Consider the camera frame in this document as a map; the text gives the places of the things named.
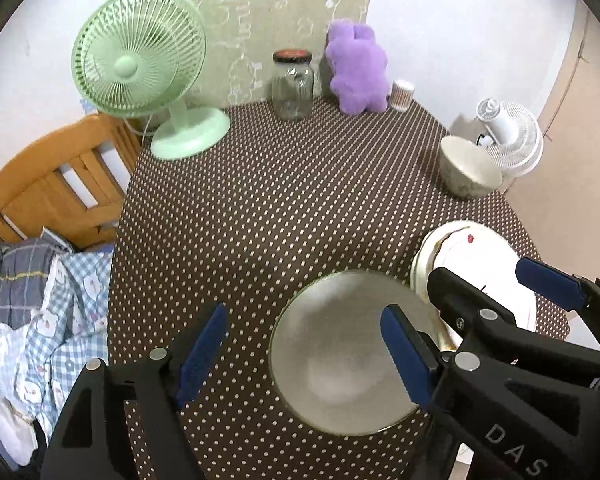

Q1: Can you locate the cotton swab container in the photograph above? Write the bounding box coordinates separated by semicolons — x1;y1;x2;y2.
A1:
390;80;415;112

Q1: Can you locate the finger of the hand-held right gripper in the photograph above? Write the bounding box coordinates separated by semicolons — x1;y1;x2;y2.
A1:
515;257;600;351
427;266;600;386

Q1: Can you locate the large floral ceramic bowl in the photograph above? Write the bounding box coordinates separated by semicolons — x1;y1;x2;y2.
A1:
439;135;504;200

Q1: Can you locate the white standing fan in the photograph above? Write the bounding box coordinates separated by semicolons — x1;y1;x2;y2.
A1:
472;99;544;178

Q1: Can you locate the white cloth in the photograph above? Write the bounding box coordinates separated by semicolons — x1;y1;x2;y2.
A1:
0;325;46;466

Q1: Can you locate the red floral scalloped plate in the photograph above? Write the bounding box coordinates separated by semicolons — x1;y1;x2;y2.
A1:
432;221;538;333

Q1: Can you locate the dark cloth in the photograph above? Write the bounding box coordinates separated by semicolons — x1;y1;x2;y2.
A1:
17;420;56;480

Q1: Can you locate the green patterned wall board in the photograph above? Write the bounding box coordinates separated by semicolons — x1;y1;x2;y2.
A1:
187;0;371;108

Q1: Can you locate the beige door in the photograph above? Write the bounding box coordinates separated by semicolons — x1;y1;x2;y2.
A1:
500;0;600;281

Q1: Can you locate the blue checked printed blanket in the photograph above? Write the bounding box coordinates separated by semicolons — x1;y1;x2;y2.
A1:
12;247;115;426

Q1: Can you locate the green desk fan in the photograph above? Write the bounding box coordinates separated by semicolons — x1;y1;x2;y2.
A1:
71;0;231;161

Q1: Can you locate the glass jar with dark lid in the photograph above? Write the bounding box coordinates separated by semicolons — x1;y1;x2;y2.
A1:
271;49;315;121

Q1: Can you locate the purple plush toy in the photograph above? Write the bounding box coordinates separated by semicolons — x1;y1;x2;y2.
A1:
324;19;388;114

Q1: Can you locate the grey glass plate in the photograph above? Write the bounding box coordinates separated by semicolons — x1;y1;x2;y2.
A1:
268;269;443;436

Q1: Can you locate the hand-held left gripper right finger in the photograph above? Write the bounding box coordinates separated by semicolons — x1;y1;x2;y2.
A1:
380;305;473;480

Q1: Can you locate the grey plaid cloth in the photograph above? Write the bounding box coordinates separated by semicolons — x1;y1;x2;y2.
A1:
0;230;76;331

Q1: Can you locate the wooden chair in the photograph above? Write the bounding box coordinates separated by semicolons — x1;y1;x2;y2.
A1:
0;112;143;253

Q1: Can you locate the brown polka dot tablecloth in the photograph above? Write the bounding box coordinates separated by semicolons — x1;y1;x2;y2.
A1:
107;95;573;480

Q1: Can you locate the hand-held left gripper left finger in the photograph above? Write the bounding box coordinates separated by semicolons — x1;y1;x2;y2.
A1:
40;302;229;480

